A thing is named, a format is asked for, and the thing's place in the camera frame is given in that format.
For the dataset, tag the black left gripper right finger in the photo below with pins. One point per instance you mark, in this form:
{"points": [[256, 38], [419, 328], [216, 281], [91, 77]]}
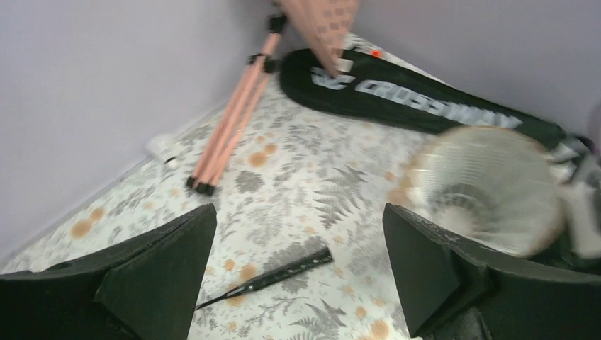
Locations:
{"points": [[453, 288]]}

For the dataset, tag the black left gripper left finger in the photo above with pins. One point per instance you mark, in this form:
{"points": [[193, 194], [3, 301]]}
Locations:
{"points": [[145, 287]]}

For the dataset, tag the white shuttlecock tube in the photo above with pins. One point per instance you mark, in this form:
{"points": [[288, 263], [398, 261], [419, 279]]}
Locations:
{"points": [[507, 191]]}

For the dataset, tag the white shuttlecock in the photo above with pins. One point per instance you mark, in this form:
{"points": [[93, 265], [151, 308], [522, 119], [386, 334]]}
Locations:
{"points": [[165, 150]]}

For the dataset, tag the black badminton racket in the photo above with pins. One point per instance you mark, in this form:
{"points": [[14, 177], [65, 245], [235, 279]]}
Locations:
{"points": [[274, 276]]}

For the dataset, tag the floral tablecloth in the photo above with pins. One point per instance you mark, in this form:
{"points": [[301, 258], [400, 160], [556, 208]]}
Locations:
{"points": [[294, 181]]}

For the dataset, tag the black racket bag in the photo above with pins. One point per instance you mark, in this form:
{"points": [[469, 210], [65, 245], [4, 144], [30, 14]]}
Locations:
{"points": [[378, 90]]}

